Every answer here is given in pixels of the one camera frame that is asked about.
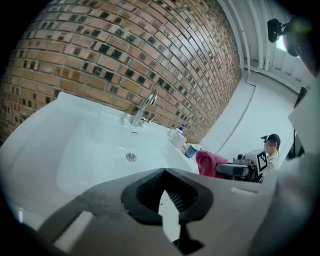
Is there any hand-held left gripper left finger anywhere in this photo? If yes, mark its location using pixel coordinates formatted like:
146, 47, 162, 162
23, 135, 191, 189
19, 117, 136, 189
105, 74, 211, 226
37, 167, 176, 256

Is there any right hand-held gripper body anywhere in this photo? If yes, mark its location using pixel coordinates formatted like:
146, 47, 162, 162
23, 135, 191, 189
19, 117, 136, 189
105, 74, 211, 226
233, 149, 270, 183

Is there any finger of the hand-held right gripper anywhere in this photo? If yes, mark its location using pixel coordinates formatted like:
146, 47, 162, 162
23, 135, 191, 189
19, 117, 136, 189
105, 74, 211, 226
216, 162, 249, 180

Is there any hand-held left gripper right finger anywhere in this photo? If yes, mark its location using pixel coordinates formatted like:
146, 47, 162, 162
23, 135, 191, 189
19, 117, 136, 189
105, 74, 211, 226
164, 167, 275, 256

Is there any pink cloth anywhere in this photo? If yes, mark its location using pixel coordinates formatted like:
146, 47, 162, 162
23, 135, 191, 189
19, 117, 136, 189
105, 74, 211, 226
195, 149, 227, 179

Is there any chrome faucet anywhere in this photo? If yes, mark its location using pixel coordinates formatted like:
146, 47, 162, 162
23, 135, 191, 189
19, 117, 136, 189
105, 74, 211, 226
130, 89, 159, 128

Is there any blue cup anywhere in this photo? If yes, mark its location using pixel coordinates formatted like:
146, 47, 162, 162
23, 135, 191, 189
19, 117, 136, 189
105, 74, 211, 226
184, 144, 201, 159

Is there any white ceramic sink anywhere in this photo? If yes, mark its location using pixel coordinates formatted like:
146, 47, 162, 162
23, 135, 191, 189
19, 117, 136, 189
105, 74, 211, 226
0, 91, 208, 231

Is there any white mug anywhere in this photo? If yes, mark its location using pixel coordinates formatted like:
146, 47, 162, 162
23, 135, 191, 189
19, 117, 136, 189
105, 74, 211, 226
166, 129, 188, 149

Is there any white pump bottle blue cap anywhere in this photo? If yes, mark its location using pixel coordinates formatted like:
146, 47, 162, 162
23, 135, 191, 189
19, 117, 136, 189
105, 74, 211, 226
174, 123, 186, 138

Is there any person's head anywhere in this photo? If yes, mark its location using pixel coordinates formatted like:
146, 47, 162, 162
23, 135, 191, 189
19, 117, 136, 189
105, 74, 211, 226
284, 14, 320, 77

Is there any black head camera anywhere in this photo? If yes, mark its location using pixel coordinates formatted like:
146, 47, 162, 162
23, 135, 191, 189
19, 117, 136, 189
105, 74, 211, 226
266, 18, 285, 43

